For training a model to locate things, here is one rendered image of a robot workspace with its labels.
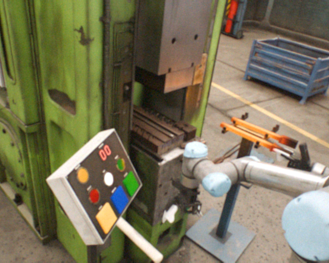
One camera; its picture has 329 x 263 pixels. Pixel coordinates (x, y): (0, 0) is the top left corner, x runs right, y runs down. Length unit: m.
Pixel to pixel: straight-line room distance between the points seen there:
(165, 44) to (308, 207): 0.89
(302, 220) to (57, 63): 1.29
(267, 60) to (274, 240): 3.47
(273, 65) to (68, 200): 4.71
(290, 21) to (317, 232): 9.77
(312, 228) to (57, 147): 1.47
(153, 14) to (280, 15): 9.27
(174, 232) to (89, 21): 1.53
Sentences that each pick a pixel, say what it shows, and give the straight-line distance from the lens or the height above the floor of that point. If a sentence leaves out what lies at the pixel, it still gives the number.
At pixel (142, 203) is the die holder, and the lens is 1.84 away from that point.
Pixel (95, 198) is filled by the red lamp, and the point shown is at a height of 1.09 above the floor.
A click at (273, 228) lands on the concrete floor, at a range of 2.72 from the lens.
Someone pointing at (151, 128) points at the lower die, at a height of 0.99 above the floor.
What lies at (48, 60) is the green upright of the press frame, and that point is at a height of 1.32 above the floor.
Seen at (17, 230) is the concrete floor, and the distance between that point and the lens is 2.52.
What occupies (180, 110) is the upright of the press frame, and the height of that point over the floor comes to 1.01.
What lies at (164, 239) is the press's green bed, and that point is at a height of 0.17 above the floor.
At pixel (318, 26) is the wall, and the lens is 9.84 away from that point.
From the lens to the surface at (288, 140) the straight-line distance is 1.86.
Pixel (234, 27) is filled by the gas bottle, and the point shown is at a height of 0.25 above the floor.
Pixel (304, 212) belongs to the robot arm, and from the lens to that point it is 0.65.
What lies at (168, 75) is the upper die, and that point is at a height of 1.35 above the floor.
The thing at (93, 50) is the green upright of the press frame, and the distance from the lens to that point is 1.25.
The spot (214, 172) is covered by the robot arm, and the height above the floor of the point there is 1.27.
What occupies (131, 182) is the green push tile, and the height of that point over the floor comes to 1.01.
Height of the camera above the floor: 1.82
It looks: 31 degrees down
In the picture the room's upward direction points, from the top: 6 degrees clockwise
